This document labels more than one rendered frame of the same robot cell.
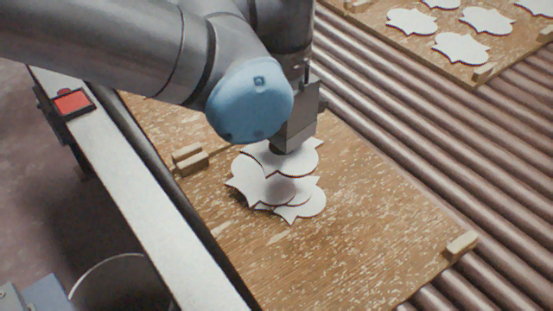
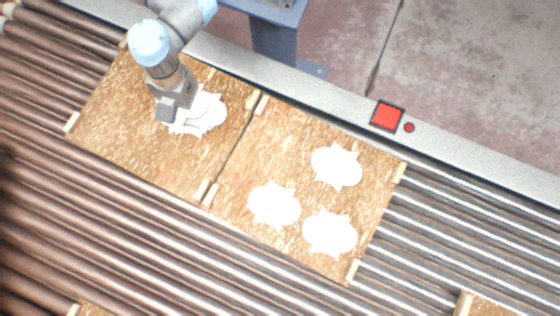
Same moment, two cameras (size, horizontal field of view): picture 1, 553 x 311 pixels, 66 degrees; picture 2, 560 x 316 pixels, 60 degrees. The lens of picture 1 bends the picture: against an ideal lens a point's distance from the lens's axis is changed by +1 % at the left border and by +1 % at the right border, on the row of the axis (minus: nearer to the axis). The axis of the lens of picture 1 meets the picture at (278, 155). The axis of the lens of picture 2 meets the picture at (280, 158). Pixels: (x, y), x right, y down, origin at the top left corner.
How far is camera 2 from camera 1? 1.15 m
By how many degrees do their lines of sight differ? 56
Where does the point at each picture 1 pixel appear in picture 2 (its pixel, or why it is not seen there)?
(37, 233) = not seen: hidden behind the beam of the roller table
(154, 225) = (253, 63)
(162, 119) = (305, 131)
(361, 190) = (140, 139)
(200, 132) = (270, 133)
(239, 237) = (197, 73)
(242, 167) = (217, 109)
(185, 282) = (215, 44)
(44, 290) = (291, 19)
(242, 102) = not seen: outside the picture
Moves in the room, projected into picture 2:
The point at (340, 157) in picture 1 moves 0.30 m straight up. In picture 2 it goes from (163, 159) to (125, 121)
